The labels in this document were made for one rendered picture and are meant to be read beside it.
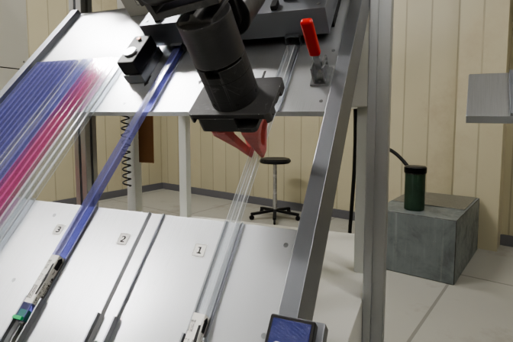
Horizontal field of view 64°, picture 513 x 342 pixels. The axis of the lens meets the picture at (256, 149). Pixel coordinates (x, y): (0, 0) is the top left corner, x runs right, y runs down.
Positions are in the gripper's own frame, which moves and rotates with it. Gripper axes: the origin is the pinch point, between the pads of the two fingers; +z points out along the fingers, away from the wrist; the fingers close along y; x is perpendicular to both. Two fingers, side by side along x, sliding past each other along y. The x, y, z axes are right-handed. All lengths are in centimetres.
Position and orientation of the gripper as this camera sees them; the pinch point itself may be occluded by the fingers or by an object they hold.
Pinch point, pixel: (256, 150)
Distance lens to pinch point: 53.5
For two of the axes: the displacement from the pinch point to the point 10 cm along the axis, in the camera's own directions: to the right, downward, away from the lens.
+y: -9.2, -0.3, 3.9
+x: -2.9, 7.3, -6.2
